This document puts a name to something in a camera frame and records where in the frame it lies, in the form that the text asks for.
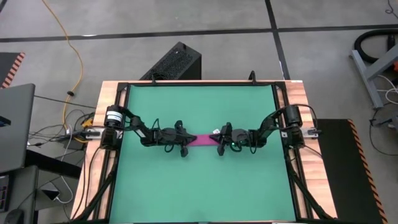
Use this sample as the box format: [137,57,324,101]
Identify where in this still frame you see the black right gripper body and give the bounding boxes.
[217,122,251,156]

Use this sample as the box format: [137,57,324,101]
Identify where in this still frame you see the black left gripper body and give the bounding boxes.
[152,120,189,158]

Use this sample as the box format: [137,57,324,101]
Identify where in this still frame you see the magenta towel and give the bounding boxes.
[186,129,222,147]

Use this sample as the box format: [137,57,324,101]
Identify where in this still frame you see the green table mat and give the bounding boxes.
[108,84,296,223]

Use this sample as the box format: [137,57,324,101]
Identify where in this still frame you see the black computer tower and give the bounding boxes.
[139,41,202,81]

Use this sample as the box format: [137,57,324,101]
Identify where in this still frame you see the black power adapter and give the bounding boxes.
[63,138,86,151]

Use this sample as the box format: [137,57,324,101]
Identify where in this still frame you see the large black orange-striped floor mat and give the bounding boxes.
[312,118,388,224]

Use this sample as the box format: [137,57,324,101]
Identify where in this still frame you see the black desk base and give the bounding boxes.
[24,148,83,180]

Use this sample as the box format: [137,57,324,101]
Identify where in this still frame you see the dark smartphone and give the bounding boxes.
[42,188,62,202]

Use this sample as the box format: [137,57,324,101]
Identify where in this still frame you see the grey metal stand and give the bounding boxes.
[349,43,398,110]

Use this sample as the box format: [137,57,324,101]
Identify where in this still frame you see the grey side desk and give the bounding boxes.
[0,164,40,224]

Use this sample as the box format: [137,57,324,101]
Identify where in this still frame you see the grey laptop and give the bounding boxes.
[0,83,36,174]

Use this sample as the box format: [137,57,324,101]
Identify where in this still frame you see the black computer mouse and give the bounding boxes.
[2,208,25,224]

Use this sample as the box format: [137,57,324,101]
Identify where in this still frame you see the dark keyboard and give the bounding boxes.
[0,175,10,212]

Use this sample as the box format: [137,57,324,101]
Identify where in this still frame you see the small black orange-striped floor mat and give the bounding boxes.
[0,52,25,90]

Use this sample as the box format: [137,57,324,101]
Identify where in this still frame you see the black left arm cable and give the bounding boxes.
[150,117,175,154]

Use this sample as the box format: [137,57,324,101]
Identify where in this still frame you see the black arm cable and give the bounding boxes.
[292,104,318,130]
[150,117,175,154]

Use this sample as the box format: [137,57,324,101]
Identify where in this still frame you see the black metal table frame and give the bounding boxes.
[71,80,338,224]

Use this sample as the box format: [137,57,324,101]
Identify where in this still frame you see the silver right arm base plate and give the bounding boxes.
[281,127,323,138]

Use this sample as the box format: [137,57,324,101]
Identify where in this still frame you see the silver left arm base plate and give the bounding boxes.
[85,129,103,139]

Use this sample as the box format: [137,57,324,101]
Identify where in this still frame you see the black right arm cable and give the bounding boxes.
[292,104,318,130]

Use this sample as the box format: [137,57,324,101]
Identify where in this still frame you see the white charging cable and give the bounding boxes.
[55,175,75,205]

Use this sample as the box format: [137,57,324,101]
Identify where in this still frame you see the yellow cable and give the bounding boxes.
[42,0,93,144]

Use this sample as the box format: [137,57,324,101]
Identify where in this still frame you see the straight black floor cable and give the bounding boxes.
[34,95,97,109]

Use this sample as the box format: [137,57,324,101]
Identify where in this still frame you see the tangled black floor cables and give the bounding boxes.
[27,108,97,147]

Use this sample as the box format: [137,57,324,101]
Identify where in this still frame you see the curved black floor cable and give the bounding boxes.
[369,110,398,156]

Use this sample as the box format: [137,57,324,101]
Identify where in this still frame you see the white floor cables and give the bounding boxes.
[377,74,398,105]

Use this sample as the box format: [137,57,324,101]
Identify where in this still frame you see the black hose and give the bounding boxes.
[354,29,398,65]

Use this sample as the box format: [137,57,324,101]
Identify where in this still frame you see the thin black cable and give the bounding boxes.
[384,0,398,15]

